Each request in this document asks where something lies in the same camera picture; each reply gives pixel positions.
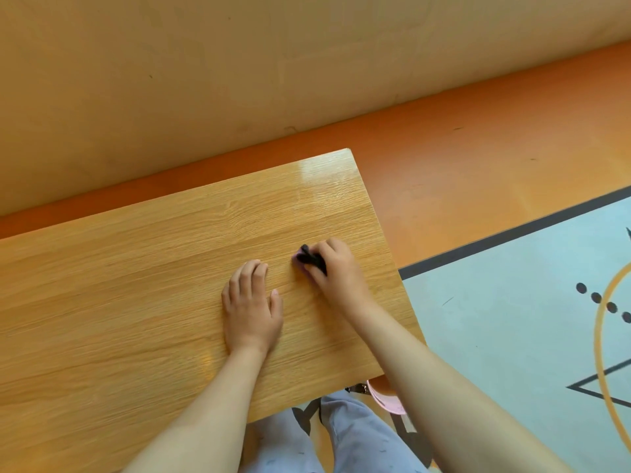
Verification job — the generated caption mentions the person's right hand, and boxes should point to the person's right hand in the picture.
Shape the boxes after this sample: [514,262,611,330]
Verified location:
[303,237,378,323]

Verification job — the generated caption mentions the person's left hand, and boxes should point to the person's left hand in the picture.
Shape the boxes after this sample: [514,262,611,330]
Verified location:
[220,259,285,359]

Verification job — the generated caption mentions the purple cleaning cloth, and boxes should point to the purple cleaning cloth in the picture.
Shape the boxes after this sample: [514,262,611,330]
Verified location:
[291,244,329,281]

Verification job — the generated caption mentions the person's right forearm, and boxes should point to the person's right forearm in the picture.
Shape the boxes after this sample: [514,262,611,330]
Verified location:
[344,305,575,473]

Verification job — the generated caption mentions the person's left forearm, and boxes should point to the person's left forearm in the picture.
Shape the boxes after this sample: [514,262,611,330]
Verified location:
[123,347,269,473]

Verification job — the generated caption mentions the wooden table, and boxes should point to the wooden table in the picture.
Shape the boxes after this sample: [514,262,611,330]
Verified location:
[0,148,428,473]

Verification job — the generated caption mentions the pink plastic bucket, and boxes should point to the pink plastic bucket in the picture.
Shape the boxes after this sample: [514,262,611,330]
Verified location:
[365,376,408,417]

